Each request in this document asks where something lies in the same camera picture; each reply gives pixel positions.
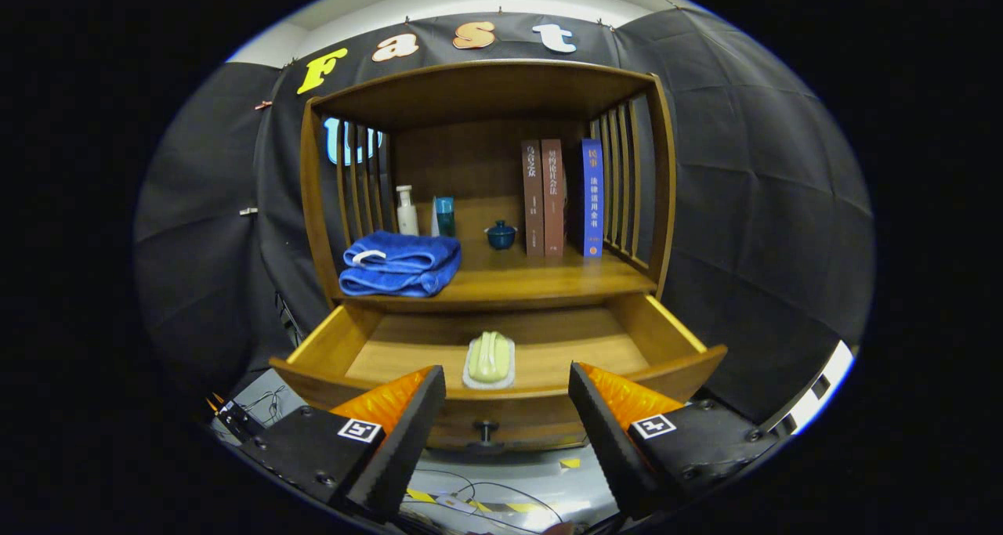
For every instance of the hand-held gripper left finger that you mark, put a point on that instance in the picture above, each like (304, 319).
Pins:
(403, 441)

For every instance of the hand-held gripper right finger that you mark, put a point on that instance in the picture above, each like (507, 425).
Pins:
(607, 441)

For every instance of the wooden drawer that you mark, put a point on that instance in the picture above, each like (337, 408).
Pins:
(423, 355)

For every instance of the pale green soap with dish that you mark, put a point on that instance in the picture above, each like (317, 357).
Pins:
(489, 356)

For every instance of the wooden countertop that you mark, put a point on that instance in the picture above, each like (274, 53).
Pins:
(533, 272)

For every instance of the wooden cabinet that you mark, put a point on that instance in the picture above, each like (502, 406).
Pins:
(470, 159)

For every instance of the black power strip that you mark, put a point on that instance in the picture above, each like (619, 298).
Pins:
(235, 421)

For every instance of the blue folded towel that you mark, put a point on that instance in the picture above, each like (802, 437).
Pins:
(400, 265)

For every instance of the white pump bottle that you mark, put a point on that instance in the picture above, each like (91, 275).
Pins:
(407, 218)

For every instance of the dark blue lidded teacup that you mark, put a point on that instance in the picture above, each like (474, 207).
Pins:
(501, 239)

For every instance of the blue book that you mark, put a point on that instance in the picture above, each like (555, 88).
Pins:
(592, 198)

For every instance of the reddish brown book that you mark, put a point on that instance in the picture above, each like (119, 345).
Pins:
(552, 198)

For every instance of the dark brown book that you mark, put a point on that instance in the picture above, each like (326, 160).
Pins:
(533, 198)

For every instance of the black backdrop cloth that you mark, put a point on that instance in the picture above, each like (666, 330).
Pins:
(744, 167)

